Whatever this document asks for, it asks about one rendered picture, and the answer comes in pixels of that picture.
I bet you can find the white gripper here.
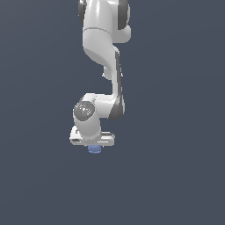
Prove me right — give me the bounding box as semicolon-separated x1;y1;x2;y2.
69;125;115;147

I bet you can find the small blue object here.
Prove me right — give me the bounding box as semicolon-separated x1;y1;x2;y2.
88;144;102;155

